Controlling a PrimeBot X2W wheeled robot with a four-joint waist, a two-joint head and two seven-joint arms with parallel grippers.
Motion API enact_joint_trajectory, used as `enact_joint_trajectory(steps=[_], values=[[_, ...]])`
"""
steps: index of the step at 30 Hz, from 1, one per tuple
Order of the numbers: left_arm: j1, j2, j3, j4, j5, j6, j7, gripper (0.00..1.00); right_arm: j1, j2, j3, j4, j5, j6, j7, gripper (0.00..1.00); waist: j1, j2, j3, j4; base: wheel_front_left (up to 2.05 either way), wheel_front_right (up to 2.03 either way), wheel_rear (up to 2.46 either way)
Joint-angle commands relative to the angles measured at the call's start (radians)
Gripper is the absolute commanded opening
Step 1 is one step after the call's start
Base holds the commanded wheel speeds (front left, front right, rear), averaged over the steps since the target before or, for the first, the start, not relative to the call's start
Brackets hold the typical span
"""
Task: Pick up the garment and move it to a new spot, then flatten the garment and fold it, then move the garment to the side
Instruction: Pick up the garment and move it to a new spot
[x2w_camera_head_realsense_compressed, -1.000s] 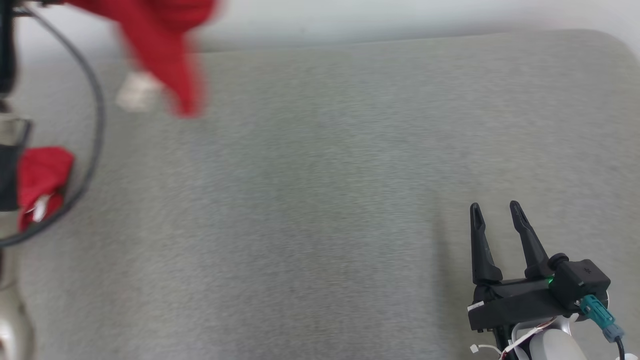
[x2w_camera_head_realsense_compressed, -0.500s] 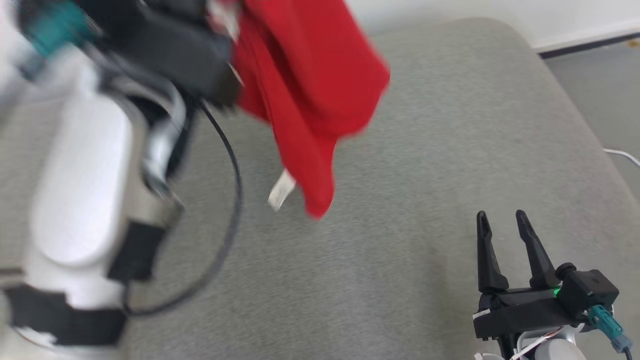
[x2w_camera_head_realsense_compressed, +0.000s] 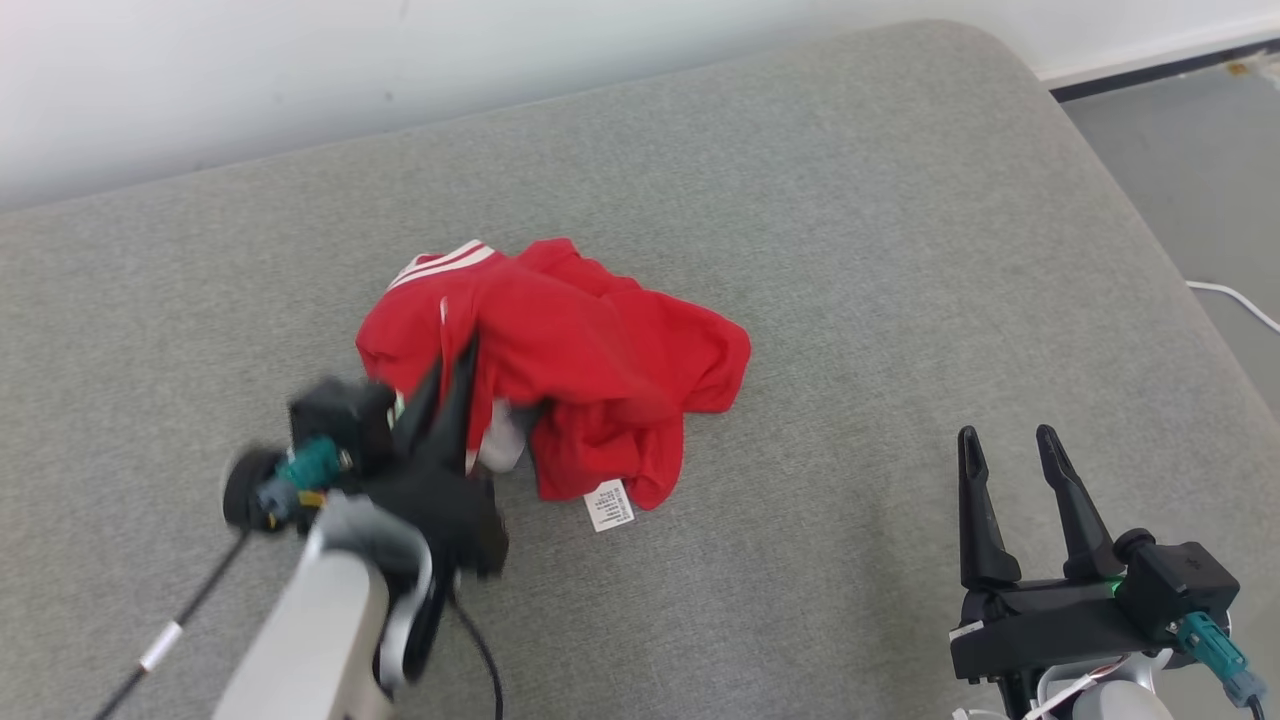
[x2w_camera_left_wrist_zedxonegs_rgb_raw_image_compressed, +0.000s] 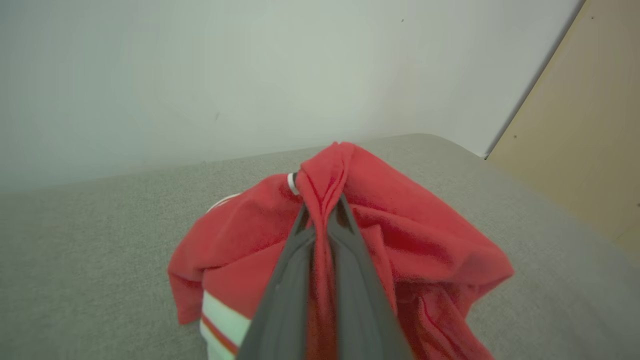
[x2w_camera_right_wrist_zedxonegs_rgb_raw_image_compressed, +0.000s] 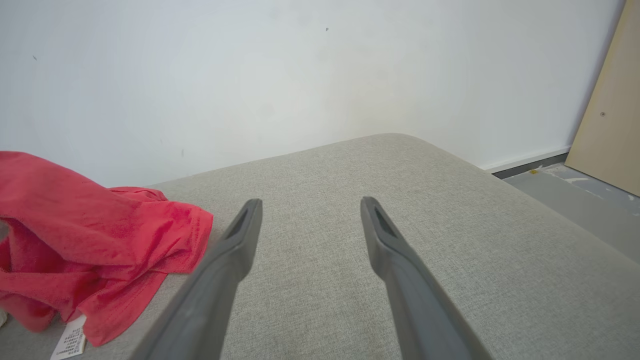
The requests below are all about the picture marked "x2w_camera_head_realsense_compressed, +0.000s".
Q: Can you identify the teal camera connector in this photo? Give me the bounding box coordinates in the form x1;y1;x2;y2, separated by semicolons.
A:
222;435;351;533
1175;612;1269;707

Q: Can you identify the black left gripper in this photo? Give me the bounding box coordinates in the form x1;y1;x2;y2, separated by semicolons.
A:
365;336;509;581

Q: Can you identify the teal left camera connector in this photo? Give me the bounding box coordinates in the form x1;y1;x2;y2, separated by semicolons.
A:
222;435;351;533

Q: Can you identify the red Bulls 23 jersey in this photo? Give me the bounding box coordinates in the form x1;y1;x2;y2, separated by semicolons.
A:
355;238;753;534

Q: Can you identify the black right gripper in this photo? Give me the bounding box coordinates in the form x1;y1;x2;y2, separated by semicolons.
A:
950;424;1176;683

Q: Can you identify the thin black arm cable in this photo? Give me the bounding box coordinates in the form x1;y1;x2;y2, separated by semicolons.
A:
448;590;504;720

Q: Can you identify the black baseboard strip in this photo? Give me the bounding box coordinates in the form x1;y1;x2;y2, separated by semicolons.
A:
1050;40;1280;103

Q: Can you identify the white floor cable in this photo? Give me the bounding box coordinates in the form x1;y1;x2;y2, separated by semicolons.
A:
1185;280;1280;336

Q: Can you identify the teal right camera connector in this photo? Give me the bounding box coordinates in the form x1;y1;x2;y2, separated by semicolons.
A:
1175;612;1269;707

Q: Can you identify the black cable with white tag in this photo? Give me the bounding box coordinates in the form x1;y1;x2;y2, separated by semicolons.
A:
93;528;253;720

